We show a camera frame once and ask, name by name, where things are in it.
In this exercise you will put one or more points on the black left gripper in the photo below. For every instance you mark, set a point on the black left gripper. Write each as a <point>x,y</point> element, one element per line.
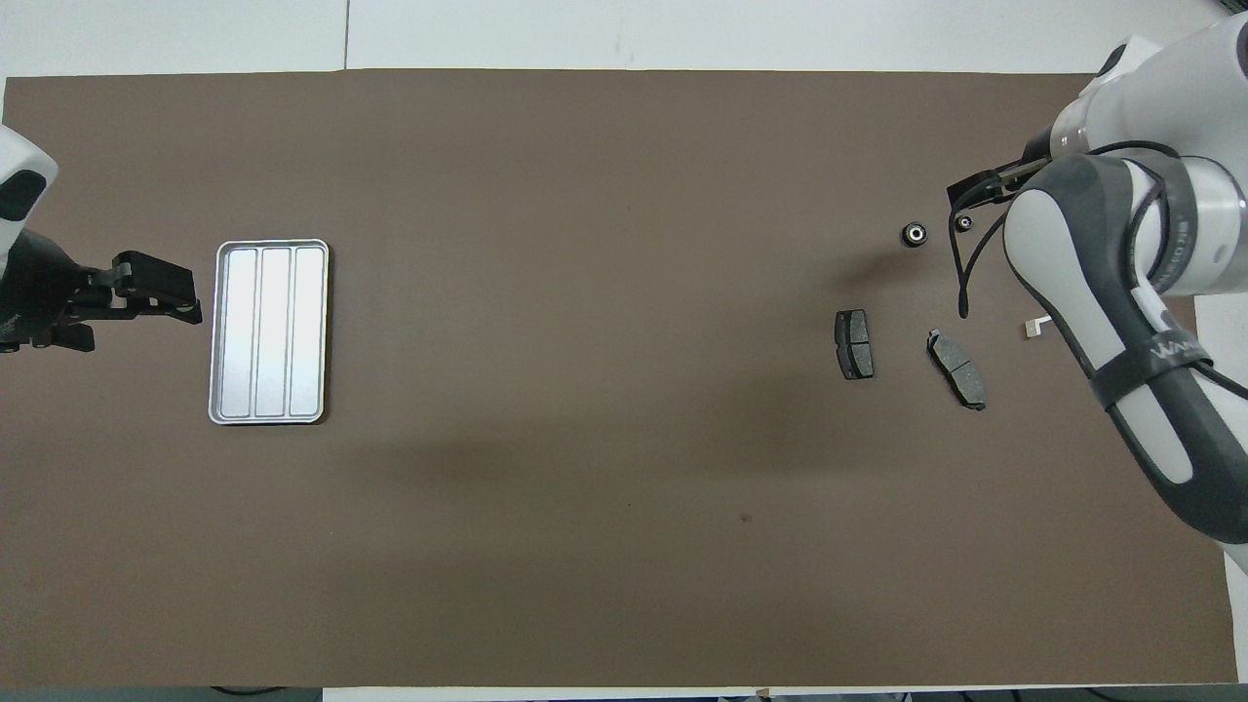
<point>39,288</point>

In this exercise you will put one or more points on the white semicircular bracket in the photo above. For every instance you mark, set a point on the white semicircular bracket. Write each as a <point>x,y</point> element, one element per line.
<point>1033,329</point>

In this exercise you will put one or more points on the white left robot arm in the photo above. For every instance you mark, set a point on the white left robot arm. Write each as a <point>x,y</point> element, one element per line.
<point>29,154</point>

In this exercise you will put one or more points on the small black bearing gear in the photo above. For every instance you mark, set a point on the small black bearing gear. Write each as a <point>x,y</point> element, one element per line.
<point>964,223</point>

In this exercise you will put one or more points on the rectangular grey brake pad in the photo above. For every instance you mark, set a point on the rectangular grey brake pad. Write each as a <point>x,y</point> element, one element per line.
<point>855,346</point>

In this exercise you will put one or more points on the brown table mat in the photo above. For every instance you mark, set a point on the brown table mat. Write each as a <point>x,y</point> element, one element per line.
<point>624,195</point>

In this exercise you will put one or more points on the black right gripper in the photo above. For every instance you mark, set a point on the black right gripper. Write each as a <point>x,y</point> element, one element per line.
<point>1035,161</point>

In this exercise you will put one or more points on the silver metal tray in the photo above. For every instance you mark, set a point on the silver metal tray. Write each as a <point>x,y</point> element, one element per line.
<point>273,331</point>

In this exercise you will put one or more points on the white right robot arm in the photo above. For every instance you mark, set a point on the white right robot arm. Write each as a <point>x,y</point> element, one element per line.
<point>1063,244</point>

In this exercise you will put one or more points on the large black bearing gear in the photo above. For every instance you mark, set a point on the large black bearing gear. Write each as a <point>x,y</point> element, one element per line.
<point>914,234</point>

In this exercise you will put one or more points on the curved grey brake pad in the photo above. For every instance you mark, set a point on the curved grey brake pad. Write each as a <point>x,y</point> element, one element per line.
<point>957,370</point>

